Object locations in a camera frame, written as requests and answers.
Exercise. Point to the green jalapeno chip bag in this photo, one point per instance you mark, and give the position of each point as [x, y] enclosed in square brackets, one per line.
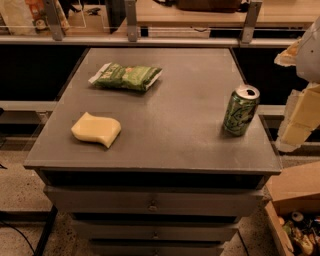
[114, 75]

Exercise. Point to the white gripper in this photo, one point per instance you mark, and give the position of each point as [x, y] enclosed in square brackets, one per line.
[309, 55]

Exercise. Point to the white orange bag on shelf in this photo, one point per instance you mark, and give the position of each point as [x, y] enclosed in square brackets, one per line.
[23, 17]

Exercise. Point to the grey drawer cabinet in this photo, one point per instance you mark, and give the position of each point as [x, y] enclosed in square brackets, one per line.
[173, 182]

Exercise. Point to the yellow sponge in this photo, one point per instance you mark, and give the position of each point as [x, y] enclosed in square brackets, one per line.
[96, 129]

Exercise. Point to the cardboard box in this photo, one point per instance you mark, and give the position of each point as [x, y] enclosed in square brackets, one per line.
[294, 189]

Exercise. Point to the green soda can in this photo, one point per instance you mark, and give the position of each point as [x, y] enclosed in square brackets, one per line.
[241, 109]

